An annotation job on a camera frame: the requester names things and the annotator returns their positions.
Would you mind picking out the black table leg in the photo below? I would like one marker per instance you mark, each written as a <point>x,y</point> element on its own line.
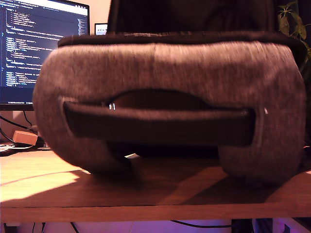
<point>241,227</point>

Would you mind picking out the monitor with white screen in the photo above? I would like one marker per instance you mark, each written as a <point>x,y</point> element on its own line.
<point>100,29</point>

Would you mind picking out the grey fabric backpack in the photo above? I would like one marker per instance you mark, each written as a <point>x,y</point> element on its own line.
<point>170,68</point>

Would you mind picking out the small pink box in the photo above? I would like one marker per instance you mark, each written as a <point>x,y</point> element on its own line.
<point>24,138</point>

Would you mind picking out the green leafy houseplant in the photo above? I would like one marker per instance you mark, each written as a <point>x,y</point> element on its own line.
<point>295,26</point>

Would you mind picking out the black flat object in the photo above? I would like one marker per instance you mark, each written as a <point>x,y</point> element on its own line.
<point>9,151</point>

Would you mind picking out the monitor with dark code screen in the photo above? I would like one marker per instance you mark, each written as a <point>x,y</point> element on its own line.
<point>24,48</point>

